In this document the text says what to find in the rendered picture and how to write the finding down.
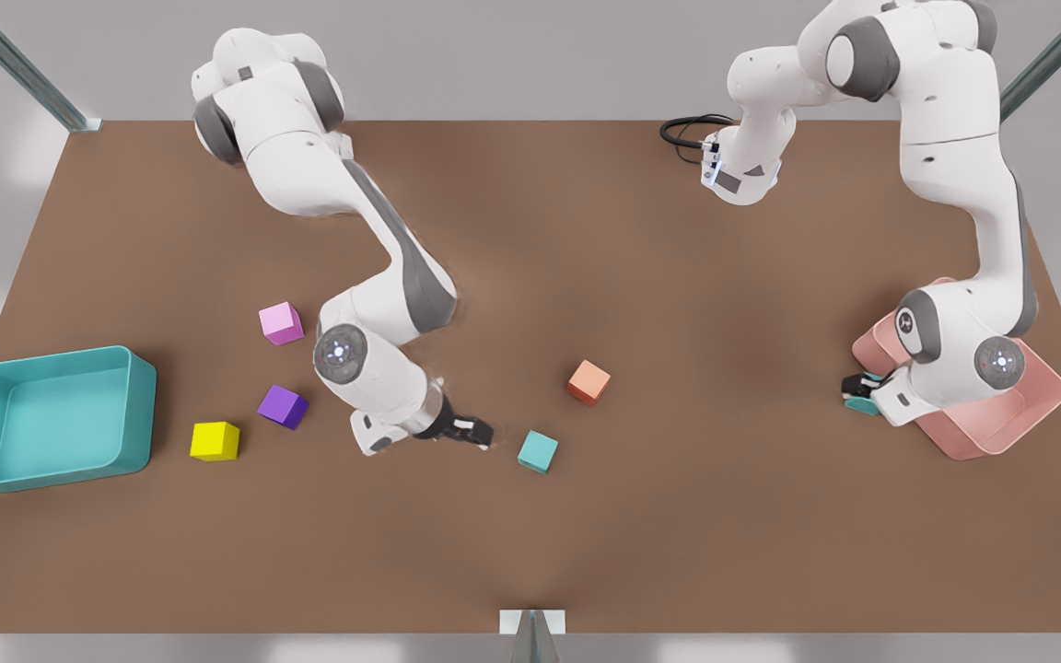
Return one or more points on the purple cube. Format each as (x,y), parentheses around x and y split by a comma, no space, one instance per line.
(283,406)

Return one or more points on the yellow cube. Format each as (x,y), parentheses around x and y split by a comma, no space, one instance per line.
(215,441)

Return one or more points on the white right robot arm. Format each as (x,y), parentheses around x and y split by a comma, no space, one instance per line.
(309,147)

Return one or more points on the orange cube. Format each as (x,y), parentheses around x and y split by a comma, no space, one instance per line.
(588,382)

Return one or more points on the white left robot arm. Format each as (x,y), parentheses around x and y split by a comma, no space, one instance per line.
(945,138)

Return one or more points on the pink plastic bin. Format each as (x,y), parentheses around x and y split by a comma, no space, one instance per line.
(1000,405)

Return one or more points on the pink cube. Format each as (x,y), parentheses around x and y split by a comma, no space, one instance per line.
(281,323)

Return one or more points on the teal blue cube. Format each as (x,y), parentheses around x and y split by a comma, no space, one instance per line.
(860,405)
(538,451)

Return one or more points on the silver frame post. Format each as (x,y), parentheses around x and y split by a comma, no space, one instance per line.
(532,639)
(1057,57)
(15,60)

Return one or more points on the teal plastic bin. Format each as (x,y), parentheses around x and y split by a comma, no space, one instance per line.
(52,419)

